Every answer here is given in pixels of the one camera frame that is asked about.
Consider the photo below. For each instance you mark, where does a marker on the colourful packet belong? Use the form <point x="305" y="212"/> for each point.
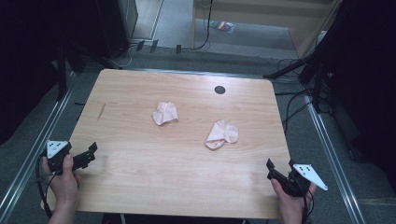
<point x="223" y="26"/>

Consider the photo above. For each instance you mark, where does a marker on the wooden table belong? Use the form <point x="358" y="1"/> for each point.
<point x="130" y="161"/>

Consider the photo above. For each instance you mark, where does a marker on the dark cabinet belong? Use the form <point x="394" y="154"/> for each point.
<point x="116" y="26"/>

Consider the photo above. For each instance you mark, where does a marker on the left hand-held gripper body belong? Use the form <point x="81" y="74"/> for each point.
<point x="57" y="154"/>

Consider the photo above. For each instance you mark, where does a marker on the pink sock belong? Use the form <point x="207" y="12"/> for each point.
<point x="165" y="113"/>
<point x="221" y="134"/>

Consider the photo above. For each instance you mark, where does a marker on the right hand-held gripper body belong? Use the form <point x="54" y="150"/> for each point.
<point x="301" y="179"/>

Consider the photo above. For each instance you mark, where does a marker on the person's left hand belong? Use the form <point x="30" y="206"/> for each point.
<point x="63" y="183"/>

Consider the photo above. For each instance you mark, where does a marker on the black metal stand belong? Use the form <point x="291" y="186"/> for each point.
<point x="311" y="68"/>
<point x="62" y="71"/>

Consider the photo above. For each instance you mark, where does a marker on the person's right hand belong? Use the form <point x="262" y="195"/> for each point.
<point x="291" y="203"/>

